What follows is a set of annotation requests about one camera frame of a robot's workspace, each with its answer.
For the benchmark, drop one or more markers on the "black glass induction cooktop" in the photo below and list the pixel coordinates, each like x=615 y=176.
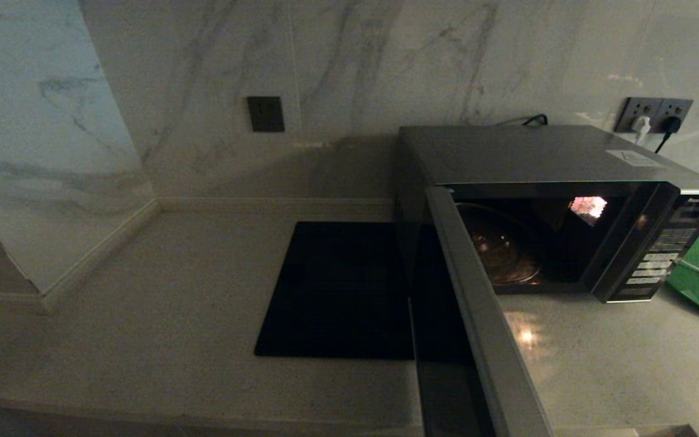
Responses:
x=325 y=291

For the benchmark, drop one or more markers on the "dark single wall socket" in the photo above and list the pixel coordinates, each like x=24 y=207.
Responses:
x=266 y=114

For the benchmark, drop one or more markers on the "dark glass microwave door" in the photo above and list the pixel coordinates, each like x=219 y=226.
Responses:
x=477 y=315

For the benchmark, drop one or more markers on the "silver Panasonic microwave oven body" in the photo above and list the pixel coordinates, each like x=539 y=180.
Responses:
x=537 y=155

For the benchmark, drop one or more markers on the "white power plug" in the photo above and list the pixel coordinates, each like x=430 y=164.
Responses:
x=642 y=126

